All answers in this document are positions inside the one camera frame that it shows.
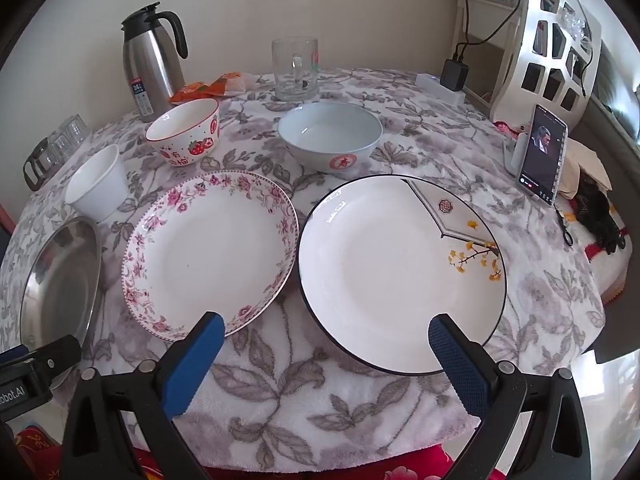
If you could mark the beige cloth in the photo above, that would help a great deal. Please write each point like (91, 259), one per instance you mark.
(590, 160)

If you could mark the white orange snack packet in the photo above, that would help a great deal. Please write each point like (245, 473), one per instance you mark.
(232, 82)

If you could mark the black rimmed yellow leaf plate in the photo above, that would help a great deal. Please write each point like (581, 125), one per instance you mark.
(390, 270)

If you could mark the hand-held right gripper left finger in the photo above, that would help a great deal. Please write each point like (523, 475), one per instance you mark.
(200, 360)

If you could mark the small white cup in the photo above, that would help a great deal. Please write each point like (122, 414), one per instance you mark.
(95, 185)

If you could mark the strawberry print bowl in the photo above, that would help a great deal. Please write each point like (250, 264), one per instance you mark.
(180, 147)

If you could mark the red crochet item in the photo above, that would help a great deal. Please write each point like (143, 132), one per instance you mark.
(507, 130)

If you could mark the light blue bowl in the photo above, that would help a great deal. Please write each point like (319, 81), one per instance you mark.
(325, 130)

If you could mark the red white crochet mat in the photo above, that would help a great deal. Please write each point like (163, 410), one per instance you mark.
(607, 275)

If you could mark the red floral cloth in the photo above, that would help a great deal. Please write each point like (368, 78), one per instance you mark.
(350, 470)

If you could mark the white power strip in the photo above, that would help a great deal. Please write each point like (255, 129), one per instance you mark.
(430, 82)

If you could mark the stainless steel thermos jug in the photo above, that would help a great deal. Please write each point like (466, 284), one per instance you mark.
(150, 60)

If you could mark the grey floral blanket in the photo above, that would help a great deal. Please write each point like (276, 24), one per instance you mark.
(350, 410)

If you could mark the small black scissors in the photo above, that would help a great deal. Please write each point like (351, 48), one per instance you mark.
(567, 235)

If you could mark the black knitted cloth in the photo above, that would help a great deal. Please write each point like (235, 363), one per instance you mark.
(600, 215)

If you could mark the black charger adapter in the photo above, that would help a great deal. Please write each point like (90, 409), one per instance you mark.
(454, 76)

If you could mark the black rack of glass cups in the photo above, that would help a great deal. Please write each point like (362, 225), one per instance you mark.
(55, 145)

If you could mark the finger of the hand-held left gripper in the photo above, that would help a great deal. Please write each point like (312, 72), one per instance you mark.
(60, 355)

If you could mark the white cutout chair back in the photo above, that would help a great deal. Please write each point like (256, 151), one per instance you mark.
(515, 60)

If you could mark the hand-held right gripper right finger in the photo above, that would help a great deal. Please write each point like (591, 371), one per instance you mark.
(457, 365)

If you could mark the clear glass mug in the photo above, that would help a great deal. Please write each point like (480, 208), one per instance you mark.
(295, 75)

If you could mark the pink floral rim plate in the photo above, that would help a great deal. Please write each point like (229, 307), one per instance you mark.
(210, 255)

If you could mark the white wooden shelf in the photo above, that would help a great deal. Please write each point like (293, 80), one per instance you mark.
(495, 4)

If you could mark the stainless steel plate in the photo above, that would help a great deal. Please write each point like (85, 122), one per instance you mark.
(60, 285)

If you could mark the black smartphone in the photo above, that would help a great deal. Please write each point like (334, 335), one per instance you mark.
(542, 155)

